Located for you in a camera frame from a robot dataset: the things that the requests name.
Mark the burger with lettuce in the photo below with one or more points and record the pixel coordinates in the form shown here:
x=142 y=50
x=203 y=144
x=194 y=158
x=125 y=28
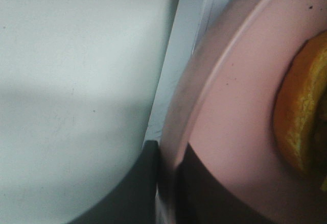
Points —
x=297 y=102

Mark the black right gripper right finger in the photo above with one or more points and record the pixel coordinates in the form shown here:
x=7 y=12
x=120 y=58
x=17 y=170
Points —
x=200 y=198

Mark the pink round plate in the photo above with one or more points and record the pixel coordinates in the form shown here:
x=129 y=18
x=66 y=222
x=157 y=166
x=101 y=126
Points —
x=223 y=108

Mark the white microwave oven body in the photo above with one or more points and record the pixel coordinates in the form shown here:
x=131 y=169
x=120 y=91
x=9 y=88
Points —
x=190 y=18

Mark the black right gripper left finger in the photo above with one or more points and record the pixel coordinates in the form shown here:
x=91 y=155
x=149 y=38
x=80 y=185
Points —
x=133 y=199

